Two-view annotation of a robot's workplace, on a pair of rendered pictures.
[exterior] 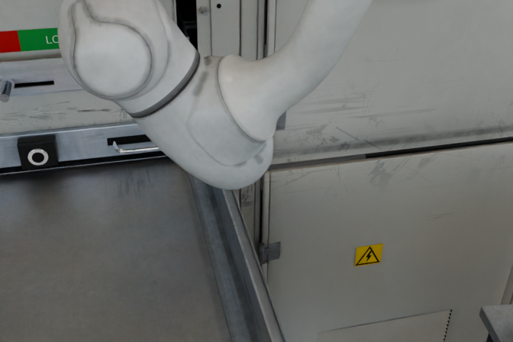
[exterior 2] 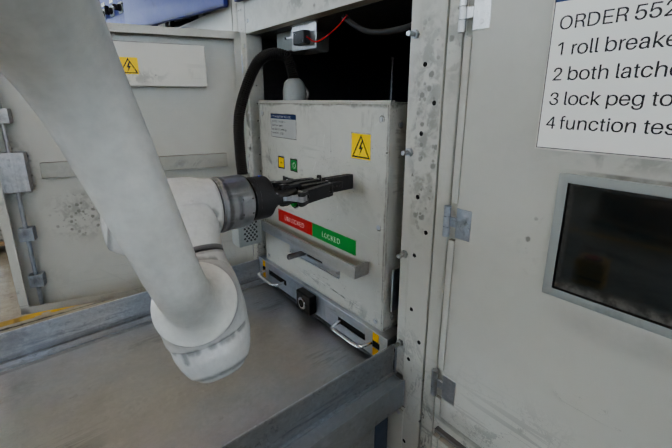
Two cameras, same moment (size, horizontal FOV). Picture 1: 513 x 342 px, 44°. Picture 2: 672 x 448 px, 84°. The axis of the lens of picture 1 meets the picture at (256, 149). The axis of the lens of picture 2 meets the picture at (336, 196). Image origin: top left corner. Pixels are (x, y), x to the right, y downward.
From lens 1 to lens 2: 0.75 m
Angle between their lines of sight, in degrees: 61
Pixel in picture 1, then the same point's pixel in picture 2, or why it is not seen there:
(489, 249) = not seen: outside the picture
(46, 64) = (308, 247)
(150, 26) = not seen: hidden behind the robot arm
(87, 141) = (329, 311)
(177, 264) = (245, 422)
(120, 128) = (344, 314)
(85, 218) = (275, 353)
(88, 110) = (334, 290)
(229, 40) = (420, 289)
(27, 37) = (315, 228)
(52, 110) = (320, 279)
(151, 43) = not seen: hidden behind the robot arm
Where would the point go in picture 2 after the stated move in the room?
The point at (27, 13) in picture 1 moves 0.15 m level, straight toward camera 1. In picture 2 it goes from (316, 214) to (265, 229)
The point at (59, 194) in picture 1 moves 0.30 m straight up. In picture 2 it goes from (293, 332) to (289, 214)
